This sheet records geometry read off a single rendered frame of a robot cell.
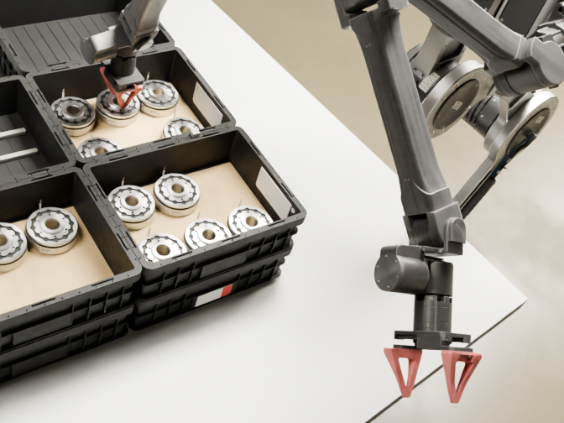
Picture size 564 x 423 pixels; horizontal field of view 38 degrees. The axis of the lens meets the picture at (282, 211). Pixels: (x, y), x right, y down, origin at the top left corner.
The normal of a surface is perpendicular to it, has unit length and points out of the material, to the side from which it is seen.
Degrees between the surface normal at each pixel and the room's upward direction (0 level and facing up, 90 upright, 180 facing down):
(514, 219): 0
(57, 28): 0
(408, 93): 38
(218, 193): 0
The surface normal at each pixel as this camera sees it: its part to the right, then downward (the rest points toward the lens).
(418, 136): 0.55, -0.08
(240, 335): 0.25, -0.65
